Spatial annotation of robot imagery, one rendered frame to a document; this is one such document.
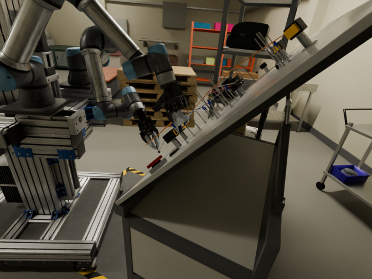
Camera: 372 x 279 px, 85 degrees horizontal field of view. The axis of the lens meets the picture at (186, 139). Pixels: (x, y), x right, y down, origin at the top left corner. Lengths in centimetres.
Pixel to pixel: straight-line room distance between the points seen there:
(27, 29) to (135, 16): 905
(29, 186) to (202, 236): 132
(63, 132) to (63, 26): 979
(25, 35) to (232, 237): 110
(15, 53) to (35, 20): 15
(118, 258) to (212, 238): 105
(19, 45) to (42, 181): 99
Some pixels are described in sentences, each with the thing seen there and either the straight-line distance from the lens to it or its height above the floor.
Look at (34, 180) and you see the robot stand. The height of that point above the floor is 56.
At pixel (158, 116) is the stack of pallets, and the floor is 20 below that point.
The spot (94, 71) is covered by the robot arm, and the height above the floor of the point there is 133.
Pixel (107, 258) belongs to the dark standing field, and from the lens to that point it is 185.
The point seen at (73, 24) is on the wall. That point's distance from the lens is 1070.
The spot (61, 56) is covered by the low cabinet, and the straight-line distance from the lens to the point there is 897.
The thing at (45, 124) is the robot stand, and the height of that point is 108.
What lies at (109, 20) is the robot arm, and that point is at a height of 156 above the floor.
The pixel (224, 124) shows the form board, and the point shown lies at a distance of 52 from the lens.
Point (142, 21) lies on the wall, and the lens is 992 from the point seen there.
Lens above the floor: 153
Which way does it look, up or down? 27 degrees down
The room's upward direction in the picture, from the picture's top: 5 degrees clockwise
